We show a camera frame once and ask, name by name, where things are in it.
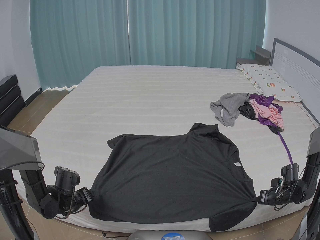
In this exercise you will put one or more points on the grey garment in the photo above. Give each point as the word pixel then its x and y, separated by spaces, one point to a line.
pixel 230 106

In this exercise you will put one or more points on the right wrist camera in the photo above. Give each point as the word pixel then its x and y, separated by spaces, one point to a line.
pixel 276 182

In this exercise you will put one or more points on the blue-green curtain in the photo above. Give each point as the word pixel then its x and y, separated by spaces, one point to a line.
pixel 80 34
pixel 195 24

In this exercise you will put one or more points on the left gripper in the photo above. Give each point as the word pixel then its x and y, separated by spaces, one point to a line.
pixel 85 196

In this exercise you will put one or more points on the bed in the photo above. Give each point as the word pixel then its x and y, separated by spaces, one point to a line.
pixel 125 104

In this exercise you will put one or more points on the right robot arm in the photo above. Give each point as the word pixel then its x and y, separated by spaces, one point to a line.
pixel 311 174

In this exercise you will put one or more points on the black T-shirt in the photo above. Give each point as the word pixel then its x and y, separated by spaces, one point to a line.
pixel 170 174

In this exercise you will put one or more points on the grey bedside table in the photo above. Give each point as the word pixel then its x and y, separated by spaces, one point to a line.
pixel 260 55

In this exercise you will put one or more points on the black chest of drawers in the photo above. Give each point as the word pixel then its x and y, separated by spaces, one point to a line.
pixel 10 96

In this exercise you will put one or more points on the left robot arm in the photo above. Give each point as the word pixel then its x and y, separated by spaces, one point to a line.
pixel 32 184

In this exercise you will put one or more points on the pile of clothes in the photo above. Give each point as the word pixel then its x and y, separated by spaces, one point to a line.
pixel 270 114

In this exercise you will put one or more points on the white printed pillow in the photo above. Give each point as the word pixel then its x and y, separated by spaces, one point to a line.
pixel 272 82

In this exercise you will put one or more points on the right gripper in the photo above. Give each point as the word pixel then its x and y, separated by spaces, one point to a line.
pixel 268 197

